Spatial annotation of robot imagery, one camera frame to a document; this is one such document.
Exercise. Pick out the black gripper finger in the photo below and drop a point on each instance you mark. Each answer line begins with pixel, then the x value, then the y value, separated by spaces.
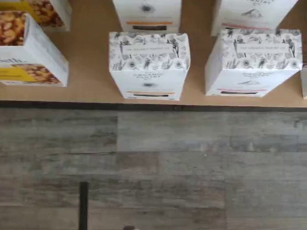
pixel 84 206

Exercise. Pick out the white box yellow-orange strip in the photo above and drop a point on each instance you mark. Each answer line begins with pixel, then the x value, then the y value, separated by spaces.
pixel 148 69
pixel 148 14

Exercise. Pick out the black metal shelf unit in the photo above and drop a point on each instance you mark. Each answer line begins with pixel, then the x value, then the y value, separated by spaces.
pixel 72 105

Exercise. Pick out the wooden shelf board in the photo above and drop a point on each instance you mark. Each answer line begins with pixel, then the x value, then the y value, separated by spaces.
pixel 88 60

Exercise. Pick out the white nut box front left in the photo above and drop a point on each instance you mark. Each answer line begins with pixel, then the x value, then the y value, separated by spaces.
pixel 31 55

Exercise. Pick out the white nut box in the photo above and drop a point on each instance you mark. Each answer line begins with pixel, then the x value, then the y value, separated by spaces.
pixel 31 55
pixel 52 12

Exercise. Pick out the white nut box back left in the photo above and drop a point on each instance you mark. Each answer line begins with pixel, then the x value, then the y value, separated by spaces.
pixel 52 12

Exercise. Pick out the white box pink strip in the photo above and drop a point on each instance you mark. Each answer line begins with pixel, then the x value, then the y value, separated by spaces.
pixel 249 72
pixel 251 12

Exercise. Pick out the white box green strip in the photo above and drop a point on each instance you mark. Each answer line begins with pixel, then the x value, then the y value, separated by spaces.
pixel 304 83

